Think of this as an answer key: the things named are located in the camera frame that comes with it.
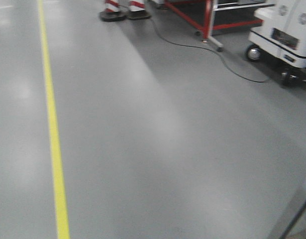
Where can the striped traffic cone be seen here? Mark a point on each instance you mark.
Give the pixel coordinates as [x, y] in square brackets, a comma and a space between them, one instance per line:
[112, 12]
[137, 10]

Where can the left striped traffic cone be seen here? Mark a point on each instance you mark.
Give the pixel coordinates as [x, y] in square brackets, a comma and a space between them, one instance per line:
[112, 12]

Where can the right striped traffic cone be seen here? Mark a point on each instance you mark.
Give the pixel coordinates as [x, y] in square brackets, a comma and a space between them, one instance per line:
[137, 10]

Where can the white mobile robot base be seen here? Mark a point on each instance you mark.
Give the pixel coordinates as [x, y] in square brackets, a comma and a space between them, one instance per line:
[282, 34]

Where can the red metal frame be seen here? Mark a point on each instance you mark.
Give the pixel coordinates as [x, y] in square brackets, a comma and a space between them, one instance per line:
[210, 8]

